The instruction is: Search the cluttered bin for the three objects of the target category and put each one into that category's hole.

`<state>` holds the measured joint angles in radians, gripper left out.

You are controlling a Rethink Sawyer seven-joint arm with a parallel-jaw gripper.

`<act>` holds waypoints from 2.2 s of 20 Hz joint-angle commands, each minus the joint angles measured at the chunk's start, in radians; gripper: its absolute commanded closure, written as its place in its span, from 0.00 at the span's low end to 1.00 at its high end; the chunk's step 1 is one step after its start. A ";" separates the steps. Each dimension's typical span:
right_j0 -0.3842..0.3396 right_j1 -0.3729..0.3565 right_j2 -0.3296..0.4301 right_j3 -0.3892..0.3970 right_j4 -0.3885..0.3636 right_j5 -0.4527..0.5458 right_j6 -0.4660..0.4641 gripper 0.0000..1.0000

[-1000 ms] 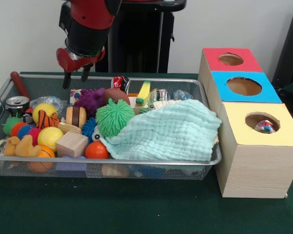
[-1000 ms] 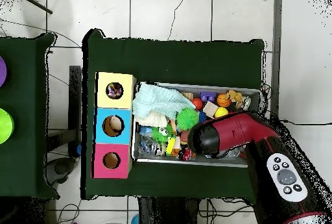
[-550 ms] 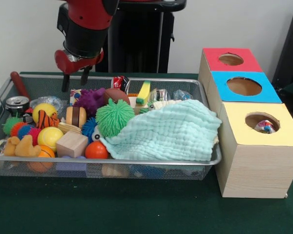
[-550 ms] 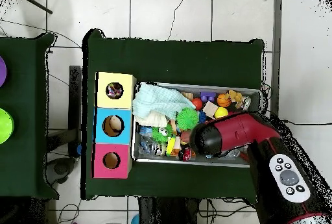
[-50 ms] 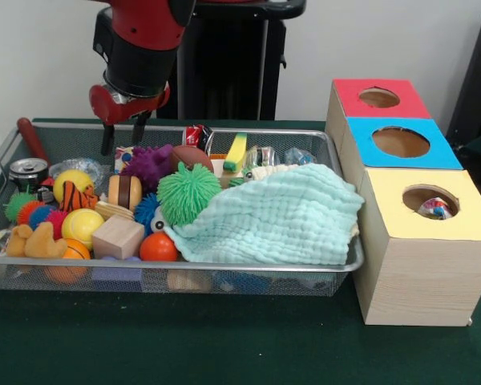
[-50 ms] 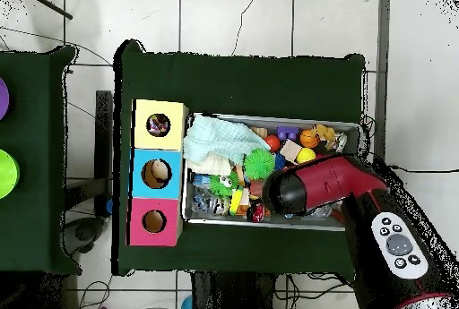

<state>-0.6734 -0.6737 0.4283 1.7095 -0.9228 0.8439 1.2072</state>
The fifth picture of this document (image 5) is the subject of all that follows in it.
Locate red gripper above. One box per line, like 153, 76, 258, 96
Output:
88, 82, 172, 156

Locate light blue waffle cloth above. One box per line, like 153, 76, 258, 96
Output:
166, 163, 365, 266

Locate colourful patterned cloth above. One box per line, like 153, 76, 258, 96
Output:
114, 146, 136, 174
418, 196, 455, 221

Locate shallow metal mesh bin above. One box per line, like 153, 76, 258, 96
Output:
0, 118, 366, 298

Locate wooden box with three holes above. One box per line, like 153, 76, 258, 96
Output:
325, 78, 481, 326

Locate purple rubber toy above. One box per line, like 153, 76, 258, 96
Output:
122, 144, 176, 193

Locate wooden toy burger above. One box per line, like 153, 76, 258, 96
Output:
107, 175, 143, 213

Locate large green spiky ball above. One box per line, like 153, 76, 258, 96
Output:
156, 160, 222, 225

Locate wooden cube block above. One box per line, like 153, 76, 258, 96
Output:
91, 214, 145, 260

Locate yellow ball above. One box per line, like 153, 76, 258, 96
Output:
61, 208, 105, 250

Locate yellow toy banana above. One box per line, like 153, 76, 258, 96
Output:
223, 132, 249, 172

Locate red orange rubber ball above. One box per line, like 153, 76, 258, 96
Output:
139, 232, 180, 262

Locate orange plush toy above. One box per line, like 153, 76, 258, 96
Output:
6, 221, 68, 258

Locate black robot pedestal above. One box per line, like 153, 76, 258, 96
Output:
156, 0, 308, 120

